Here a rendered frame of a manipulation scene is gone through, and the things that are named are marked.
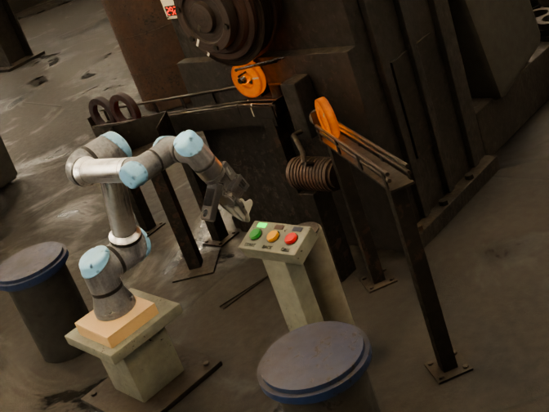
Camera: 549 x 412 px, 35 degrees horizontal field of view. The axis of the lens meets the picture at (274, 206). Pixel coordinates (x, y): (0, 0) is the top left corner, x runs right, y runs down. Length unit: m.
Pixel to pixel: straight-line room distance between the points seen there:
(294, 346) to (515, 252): 1.22
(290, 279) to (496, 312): 0.79
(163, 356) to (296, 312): 0.68
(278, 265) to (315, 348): 0.37
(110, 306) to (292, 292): 0.73
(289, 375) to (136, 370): 0.97
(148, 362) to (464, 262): 1.24
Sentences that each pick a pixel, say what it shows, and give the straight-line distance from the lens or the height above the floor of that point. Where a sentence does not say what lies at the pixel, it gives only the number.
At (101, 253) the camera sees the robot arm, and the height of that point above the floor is 0.58.
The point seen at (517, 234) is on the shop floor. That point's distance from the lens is 3.53.
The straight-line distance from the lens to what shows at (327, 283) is 2.88.
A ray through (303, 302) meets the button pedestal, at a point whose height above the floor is 0.38.
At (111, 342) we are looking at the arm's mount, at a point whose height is 0.32.
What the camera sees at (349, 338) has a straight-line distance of 2.42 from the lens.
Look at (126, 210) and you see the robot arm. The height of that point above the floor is 0.69.
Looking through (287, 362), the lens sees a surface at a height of 0.43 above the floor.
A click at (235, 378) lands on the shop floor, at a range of 3.22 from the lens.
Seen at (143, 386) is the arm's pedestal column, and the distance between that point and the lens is 3.25.
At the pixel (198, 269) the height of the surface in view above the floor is 0.01.
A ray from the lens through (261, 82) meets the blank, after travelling 3.49.
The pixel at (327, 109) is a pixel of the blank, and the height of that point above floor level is 0.76.
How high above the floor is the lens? 1.78
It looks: 24 degrees down
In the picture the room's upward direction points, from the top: 20 degrees counter-clockwise
